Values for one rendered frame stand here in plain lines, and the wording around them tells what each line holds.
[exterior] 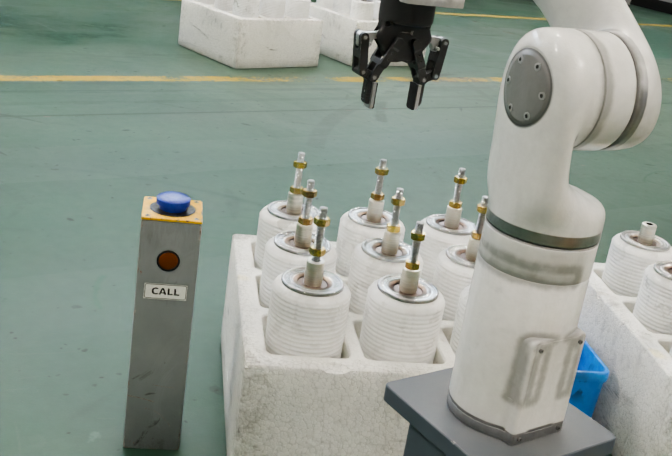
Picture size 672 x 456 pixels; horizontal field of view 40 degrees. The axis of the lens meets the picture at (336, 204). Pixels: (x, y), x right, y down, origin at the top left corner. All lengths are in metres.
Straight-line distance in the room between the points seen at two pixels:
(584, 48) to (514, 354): 0.24
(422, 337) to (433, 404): 0.31
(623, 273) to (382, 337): 0.49
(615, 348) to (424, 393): 0.61
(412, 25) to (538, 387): 0.62
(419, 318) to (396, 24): 0.40
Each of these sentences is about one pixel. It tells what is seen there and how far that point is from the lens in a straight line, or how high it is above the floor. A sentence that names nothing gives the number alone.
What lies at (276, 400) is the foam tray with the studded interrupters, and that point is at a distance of 1.10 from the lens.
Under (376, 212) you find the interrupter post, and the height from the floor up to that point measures 0.27.
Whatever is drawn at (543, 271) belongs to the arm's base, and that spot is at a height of 0.45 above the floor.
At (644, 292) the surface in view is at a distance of 1.40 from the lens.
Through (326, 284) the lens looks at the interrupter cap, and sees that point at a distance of 1.12.
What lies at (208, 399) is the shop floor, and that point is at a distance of 1.34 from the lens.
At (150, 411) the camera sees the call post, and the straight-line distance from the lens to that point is 1.21.
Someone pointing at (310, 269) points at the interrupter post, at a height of 0.27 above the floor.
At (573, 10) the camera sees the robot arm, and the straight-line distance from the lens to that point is 0.79.
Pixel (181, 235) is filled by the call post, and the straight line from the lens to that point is 1.09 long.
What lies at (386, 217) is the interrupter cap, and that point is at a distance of 1.36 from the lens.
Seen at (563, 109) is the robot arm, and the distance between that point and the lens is 0.69.
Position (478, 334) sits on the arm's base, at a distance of 0.77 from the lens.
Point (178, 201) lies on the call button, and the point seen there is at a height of 0.33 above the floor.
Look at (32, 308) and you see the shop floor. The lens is 1.56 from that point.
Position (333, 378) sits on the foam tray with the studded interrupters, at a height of 0.17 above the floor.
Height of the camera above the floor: 0.71
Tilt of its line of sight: 19 degrees down
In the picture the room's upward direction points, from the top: 9 degrees clockwise
